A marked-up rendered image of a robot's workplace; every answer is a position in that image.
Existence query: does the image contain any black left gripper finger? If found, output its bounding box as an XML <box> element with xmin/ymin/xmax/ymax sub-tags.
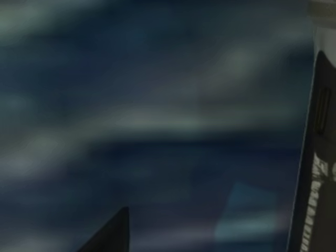
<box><xmin>76</xmin><ymin>206</ymin><xmax>130</xmax><ymax>252</ymax></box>

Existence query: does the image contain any dark blue patterned cloth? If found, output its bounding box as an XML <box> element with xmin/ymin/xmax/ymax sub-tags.
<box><xmin>0</xmin><ymin>0</ymin><xmax>317</xmax><ymax>252</ymax></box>

